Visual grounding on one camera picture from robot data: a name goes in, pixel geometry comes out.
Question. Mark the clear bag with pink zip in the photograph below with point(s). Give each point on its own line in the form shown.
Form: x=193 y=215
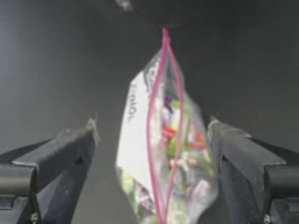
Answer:
x=163 y=151

